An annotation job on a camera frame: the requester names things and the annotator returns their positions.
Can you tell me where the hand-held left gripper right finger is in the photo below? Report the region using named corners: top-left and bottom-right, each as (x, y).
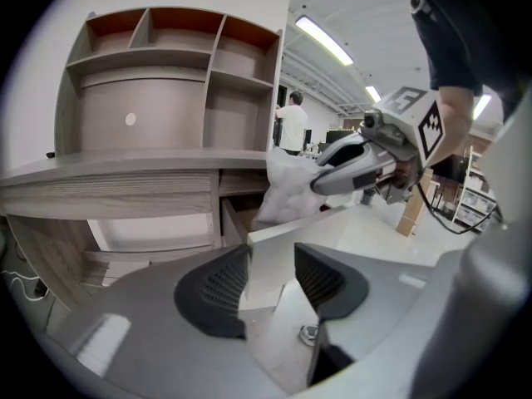
top-left (293, 230), bottom-right (531, 392)

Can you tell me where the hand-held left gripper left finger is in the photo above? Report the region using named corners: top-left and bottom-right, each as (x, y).
top-left (43, 242), bottom-right (292, 399)

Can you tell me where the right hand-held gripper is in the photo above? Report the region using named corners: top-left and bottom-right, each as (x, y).
top-left (309, 86), bottom-right (446, 205)

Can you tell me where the white plastic bag item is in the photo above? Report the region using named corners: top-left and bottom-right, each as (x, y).
top-left (252, 147), bottom-right (335, 226)

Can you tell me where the wooden desk drawer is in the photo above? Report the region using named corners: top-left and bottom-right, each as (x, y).
top-left (219, 196), bottom-right (348, 312)

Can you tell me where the person's right forearm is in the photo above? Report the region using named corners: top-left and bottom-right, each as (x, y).
top-left (431, 84), bottom-right (475, 170)

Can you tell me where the grey wooden desk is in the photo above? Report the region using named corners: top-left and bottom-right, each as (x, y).
top-left (0, 147), bottom-right (272, 312)

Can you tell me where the brown cardboard box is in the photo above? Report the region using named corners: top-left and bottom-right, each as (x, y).
top-left (396, 168), bottom-right (434, 238)

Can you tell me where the white storage rack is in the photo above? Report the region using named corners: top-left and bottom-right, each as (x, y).
top-left (451, 146), bottom-right (500, 234)

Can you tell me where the person's dark shirt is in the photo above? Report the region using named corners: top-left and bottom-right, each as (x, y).
top-left (405, 0), bottom-right (532, 121)

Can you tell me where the grey wooden shelf hutch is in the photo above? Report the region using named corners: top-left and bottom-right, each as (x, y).
top-left (53, 6), bottom-right (288, 158)

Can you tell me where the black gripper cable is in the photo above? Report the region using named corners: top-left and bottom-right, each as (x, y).
top-left (416, 180), bottom-right (505, 235)

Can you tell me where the white floor cable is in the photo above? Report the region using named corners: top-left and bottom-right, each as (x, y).
top-left (0, 268), bottom-right (50, 302)

